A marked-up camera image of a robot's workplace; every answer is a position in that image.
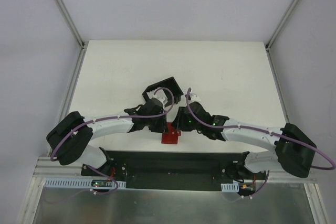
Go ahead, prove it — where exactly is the white cable duct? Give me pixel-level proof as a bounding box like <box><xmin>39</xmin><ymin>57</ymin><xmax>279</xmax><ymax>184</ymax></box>
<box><xmin>220</xmin><ymin>183</ymin><xmax>239</xmax><ymax>193</ymax></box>
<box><xmin>44</xmin><ymin>178</ymin><xmax>127</xmax><ymax>190</ymax></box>

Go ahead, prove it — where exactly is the left aluminium frame post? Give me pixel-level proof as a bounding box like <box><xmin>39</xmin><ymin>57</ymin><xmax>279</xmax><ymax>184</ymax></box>
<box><xmin>40</xmin><ymin>0</ymin><xmax>89</xmax><ymax>49</ymax></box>

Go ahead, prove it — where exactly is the aluminium front rail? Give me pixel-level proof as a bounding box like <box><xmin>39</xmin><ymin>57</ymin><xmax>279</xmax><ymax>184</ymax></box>
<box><xmin>33</xmin><ymin>157</ymin><xmax>85</xmax><ymax>176</ymax></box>

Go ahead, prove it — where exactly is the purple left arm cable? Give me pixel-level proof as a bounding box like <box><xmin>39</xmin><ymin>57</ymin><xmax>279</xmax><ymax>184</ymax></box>
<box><xmin>50</xmin><ymin>87</ymin><xmax>174</xmax><ymax>196</ymax></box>

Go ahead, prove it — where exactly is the left white cable duct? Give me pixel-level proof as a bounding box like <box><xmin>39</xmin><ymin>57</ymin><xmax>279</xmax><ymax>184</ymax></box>
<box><xmin>44</xmin><ymin>178</ymin><xmax>127</xmax><ymax>190</ymax></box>

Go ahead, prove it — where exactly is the red leather card holder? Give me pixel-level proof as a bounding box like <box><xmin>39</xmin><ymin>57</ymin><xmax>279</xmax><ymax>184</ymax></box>
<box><xmin>161</xmin><ymin>122</ymin><xmax>181</xmax><ymax>145</ymax></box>

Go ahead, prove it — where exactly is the right white cable duct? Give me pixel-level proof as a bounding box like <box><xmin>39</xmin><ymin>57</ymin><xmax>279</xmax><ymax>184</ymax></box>
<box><xmin>220</xmin><ymin>183</ymin><xmax>239</xmax><ymax>193</ymax></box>

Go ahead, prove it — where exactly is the black card box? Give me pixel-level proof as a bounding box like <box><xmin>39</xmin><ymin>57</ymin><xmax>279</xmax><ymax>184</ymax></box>
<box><xmin>142</xmin><ymin>77</ymin><xmax>183</xmax><ymax>104</ymax></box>

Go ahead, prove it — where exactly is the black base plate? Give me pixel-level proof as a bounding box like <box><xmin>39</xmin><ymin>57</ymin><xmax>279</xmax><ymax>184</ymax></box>
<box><xmin>80</xmin><ymin>150</ymin><xmax>266</xmax><ymax>190</ymax></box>

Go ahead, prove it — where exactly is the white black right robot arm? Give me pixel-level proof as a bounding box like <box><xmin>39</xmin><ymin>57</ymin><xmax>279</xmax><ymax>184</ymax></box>
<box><xmin>172</xmin><ymin>102</ymin><xmax>317</xmax><ymax>179</ymax></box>

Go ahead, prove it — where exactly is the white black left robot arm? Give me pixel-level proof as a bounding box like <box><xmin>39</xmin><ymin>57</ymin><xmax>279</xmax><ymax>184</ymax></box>
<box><xmin>46</xmin><ymin>98</ymin><xmax>166</xmax><ymax>177</ymax></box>

